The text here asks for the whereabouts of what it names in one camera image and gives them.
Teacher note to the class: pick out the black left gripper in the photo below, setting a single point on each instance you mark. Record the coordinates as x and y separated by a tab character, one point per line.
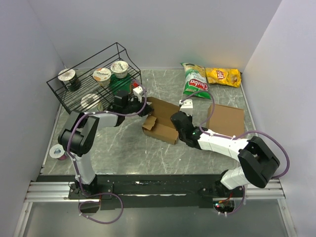
147	110

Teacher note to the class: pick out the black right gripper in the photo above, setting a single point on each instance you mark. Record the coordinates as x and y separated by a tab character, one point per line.
190	118

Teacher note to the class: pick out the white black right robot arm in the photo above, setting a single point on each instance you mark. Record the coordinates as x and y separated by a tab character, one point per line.
257	162

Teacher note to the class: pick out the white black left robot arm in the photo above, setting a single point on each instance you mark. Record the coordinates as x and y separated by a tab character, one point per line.
78	134

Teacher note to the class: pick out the folded brown cardboard box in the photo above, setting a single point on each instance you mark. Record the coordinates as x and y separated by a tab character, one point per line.
227	120

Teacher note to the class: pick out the green snack packet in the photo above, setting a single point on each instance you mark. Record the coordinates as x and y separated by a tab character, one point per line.
117	84

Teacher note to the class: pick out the green Chobani yogurt cup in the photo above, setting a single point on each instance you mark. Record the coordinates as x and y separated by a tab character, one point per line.
119	68

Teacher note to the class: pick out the green Chuba chips bag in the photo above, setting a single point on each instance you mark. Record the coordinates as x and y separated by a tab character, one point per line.
195	80

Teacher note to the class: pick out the orange Chobani yogurt cup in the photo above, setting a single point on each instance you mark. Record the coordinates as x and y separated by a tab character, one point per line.
102	76

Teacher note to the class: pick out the yellow Lays chips bag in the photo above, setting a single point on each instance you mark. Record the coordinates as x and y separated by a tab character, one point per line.
223	76

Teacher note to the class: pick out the dark yogurt cup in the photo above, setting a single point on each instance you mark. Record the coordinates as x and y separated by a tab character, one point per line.
69	78

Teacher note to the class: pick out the purple yogurt cup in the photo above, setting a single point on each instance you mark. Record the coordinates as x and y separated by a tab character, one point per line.
57	152

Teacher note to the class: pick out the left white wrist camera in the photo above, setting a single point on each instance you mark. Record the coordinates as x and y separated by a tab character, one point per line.
138	91

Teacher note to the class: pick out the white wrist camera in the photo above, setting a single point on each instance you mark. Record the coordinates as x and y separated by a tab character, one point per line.
186	106
138	91

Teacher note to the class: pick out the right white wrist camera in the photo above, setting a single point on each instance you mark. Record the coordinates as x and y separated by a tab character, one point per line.
186	106

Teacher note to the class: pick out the black wire rack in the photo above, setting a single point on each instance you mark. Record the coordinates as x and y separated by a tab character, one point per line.
84	70

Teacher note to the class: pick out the white ring yogurt cup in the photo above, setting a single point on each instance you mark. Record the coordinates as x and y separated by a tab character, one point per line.
91	103

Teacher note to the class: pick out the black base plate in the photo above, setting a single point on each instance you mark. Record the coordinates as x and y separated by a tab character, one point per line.
110	192

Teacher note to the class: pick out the aluminium rail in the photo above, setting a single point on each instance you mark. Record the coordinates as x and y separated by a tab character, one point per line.
59	191

